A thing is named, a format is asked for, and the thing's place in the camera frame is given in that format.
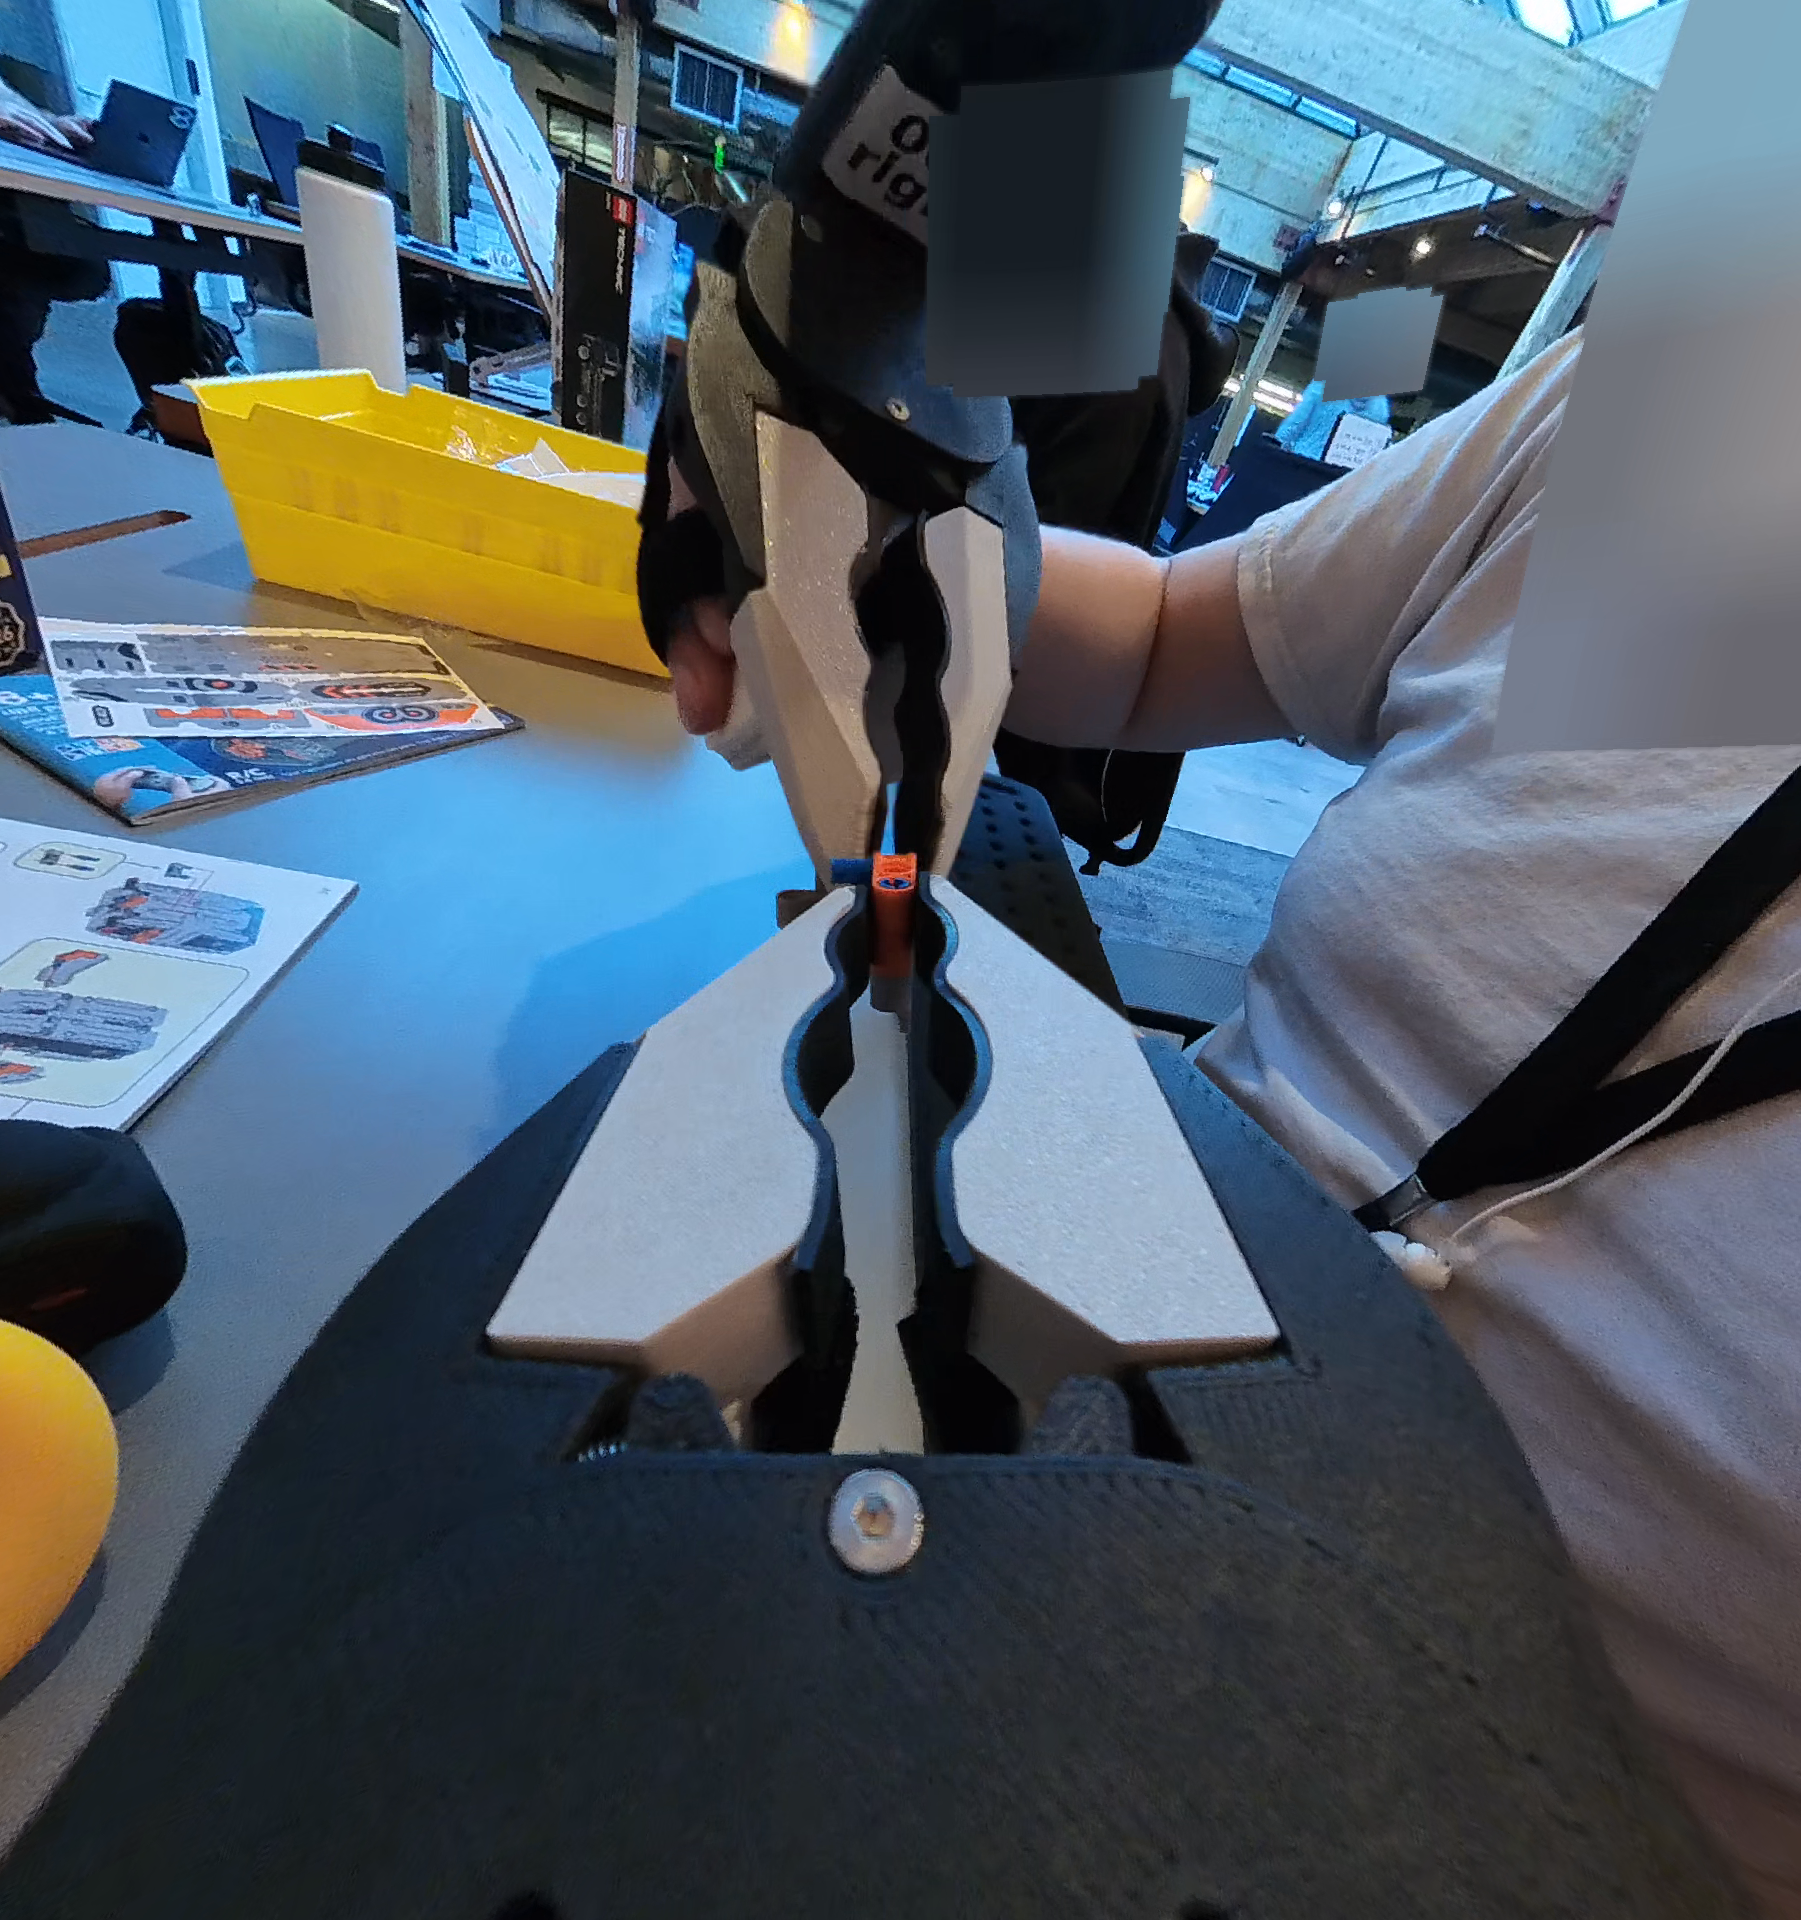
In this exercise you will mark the person's right forearm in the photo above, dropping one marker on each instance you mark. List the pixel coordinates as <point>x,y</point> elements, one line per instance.
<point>1125,644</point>

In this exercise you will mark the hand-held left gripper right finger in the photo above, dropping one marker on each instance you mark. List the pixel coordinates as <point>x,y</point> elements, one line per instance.
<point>1110,1200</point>

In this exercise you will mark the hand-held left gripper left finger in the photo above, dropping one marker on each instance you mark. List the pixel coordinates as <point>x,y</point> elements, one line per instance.
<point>660,1200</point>

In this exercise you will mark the yellow plastic bin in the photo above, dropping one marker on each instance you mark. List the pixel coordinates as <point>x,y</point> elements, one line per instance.
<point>391,509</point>

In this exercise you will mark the blue booklet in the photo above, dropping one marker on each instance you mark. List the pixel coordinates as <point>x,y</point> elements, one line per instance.
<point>195,779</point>

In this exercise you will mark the white plastic bag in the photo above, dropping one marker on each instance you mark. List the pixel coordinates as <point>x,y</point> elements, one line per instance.
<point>570,467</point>

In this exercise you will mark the white water bottle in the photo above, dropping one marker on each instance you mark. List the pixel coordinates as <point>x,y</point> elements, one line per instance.
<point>348,271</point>

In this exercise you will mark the grey bracket with orange connector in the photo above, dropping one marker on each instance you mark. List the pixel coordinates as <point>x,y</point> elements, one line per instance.
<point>893,878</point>

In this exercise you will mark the tall black box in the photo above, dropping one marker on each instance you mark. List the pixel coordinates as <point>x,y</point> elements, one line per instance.
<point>601,331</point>

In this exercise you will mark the black laptop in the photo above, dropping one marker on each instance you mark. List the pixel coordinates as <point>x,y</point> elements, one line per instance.
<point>142,135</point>

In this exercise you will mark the sticker sheet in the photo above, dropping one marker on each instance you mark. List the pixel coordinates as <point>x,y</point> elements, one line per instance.
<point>239,691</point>

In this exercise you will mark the person's right hand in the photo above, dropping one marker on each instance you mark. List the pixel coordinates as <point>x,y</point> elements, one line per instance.
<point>705,682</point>

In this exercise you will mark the grey desk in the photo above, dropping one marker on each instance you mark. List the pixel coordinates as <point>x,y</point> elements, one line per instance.
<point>540,901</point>

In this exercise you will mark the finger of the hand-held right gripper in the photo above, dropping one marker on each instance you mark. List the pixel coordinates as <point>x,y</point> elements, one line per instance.
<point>978,644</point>
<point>803,630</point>

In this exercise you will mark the black pouch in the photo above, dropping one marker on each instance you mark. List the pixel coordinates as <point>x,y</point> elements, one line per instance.
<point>44,1230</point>

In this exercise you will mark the open instruction booklet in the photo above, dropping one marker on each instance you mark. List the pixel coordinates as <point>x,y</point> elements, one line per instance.
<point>285,901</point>

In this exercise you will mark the white foam board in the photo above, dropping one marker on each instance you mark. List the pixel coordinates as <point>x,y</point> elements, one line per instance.
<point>495,105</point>

